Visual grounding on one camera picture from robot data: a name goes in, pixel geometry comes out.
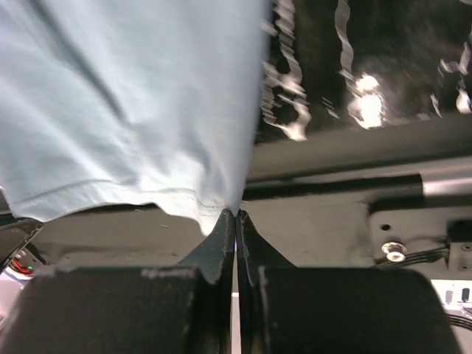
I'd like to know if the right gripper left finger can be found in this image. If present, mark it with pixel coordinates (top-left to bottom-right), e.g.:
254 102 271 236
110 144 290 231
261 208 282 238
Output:
1 210 235 353

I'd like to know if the blue t-shirt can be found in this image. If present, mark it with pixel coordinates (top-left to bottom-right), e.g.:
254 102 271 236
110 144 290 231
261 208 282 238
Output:
1 1 270 235

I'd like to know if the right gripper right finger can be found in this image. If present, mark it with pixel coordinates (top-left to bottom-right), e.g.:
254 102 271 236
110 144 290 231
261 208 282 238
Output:
236 211 461 353

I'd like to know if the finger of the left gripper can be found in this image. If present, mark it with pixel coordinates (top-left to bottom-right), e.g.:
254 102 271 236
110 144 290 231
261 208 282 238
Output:
0 217 44 271

